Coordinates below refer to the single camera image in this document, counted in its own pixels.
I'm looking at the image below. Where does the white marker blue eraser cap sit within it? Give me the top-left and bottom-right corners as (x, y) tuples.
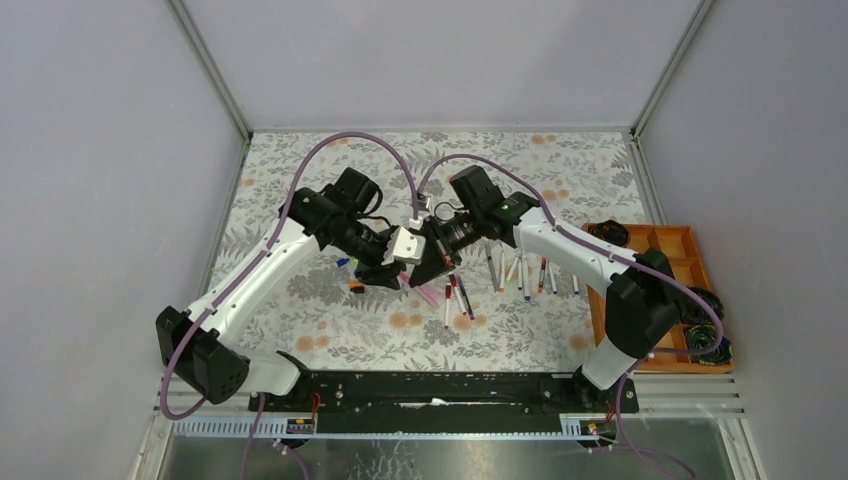
(547, 264), (558, 295)

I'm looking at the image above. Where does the slotted aluminium cable duct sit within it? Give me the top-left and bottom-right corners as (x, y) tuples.
(172, 416), (600, 441)

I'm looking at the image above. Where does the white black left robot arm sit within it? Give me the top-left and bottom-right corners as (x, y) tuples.
(155, 168), (405, 411)

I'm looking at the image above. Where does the pink highlighter marker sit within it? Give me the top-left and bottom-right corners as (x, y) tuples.
(415, 286), (442, 308)

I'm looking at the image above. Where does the floral patterned table mat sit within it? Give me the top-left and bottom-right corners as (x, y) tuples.
(238, 132), (645, 371)

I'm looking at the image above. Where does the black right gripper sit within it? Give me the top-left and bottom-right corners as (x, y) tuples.
(411, 207), (484, 289)

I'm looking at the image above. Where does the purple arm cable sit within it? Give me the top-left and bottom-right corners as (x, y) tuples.
(415, 154), (727, 478)
(160, 131), (422, 421)

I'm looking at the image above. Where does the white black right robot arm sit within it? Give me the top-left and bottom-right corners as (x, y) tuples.
(409, 166), (685, 412)

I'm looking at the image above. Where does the white marker orange cap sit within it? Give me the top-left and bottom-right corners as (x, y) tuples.
(498, 250), (507, 293)

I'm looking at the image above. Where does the purple pen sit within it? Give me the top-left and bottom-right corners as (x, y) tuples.
(457, 275), (476, 321)

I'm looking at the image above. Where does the red orange gel pen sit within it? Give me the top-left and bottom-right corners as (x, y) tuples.
(537, 257), (547, 294)

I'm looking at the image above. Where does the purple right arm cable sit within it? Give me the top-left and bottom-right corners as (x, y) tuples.
(415, 154), (727, 478)

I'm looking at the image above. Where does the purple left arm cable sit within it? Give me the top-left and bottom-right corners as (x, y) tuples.
(160, 131), (422, 421)

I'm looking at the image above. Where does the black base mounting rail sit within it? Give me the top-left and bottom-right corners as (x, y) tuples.
(248, 370), (640, 427)

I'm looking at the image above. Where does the black green coiled strap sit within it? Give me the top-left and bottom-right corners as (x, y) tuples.
(685, 324), (734, 367)
(688, 286), (726, 323)

